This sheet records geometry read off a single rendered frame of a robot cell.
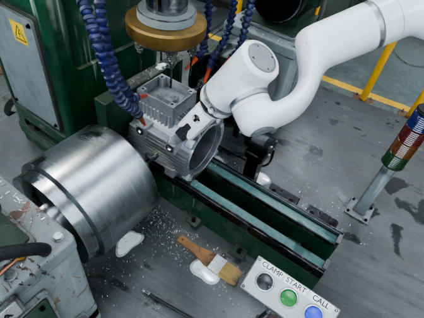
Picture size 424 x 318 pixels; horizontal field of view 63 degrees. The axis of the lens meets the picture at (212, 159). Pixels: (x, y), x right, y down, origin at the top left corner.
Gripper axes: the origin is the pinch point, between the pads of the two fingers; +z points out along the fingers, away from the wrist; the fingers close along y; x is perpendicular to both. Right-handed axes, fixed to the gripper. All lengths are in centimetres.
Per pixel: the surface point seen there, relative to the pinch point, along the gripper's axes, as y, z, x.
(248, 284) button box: -21.3, -12.3, -30.5
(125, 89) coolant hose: -9.7, -6.9, 14.6
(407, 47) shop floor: 384, 83, -77
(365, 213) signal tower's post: 36, 1, -57
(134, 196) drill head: -21.8, -1.4, -4.0
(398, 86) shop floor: 288, 76, -89
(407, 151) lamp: 33, -24, -41
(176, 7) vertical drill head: 4.1, -20.1, 19.9
